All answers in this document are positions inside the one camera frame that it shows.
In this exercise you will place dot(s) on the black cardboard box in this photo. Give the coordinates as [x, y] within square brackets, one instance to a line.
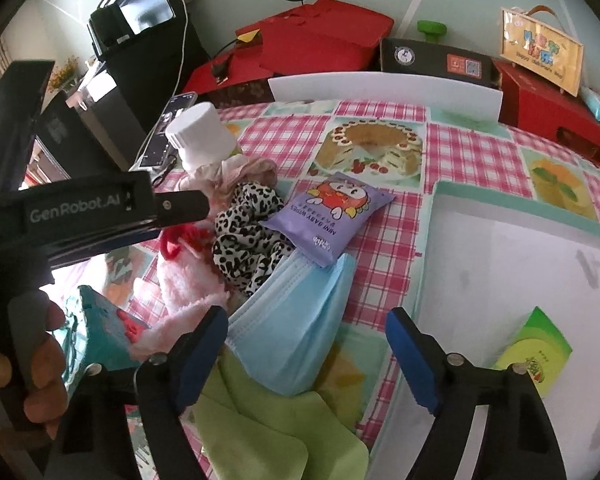
[435, 58]

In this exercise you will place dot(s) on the green yellow small box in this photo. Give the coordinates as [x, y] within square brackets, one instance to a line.
[535, 355]

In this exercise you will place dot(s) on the black monitor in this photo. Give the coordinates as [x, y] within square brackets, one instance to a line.
[135, 10]

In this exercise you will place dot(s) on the white tray with teal rim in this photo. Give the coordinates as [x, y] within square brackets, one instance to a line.
[505, 270]

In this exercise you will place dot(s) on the white plastic bottle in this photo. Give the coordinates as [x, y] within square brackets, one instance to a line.
[200, 130]

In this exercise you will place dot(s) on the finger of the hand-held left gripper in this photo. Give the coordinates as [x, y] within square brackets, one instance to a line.
[182, 207]

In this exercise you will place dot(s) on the red box with cutouts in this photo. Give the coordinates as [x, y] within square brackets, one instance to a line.
[545, 110]

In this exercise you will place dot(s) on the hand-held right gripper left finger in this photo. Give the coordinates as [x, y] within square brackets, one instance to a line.
[205, 355]

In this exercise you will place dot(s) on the white board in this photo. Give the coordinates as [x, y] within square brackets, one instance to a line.
[385, 95]

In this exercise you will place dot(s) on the green knob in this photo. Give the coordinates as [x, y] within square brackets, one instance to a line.
[432, 30]

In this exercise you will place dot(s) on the checked printed tablecloth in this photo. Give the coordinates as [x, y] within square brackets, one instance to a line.
[380, 240]

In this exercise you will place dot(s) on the black cabinet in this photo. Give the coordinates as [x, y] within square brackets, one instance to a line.
[145, 85]

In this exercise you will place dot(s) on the green cloth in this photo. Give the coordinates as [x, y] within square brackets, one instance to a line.
[270, 440]

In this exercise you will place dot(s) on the person's left hand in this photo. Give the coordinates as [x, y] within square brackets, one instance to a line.
[47, 365]

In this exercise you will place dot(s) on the dark floral box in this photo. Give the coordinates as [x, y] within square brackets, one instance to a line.
[242, 95]

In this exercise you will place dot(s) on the blue face mask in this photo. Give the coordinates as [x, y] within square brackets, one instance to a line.
[290, 330]

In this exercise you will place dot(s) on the pink fabric scrunchie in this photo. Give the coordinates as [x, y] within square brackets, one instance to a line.
[245, 172]

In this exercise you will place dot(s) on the large red cardboard box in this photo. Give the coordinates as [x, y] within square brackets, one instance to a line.
[310, 40]

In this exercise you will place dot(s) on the smartphone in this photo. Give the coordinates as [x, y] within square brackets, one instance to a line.
[167, 130]

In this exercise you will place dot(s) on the small black scissors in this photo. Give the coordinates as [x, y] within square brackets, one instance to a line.
[159, 180]

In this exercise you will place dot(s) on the yellow paper tag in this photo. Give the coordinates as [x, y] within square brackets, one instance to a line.
[248, 36]

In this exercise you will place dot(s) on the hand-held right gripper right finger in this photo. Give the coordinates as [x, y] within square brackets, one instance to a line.
[410, 360]

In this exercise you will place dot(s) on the leopard print cloth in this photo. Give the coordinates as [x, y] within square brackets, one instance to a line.
[250, 255]

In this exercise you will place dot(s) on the teal plastic item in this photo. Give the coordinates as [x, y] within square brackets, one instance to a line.
[100, 330]

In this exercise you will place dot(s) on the purple wet wipes packet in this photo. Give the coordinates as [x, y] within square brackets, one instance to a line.
[325, 220]

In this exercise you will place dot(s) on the pink fluffy cloth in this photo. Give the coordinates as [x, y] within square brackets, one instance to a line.
[190, 280]

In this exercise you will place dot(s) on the yellow flowers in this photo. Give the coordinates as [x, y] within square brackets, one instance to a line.
[62, 75]

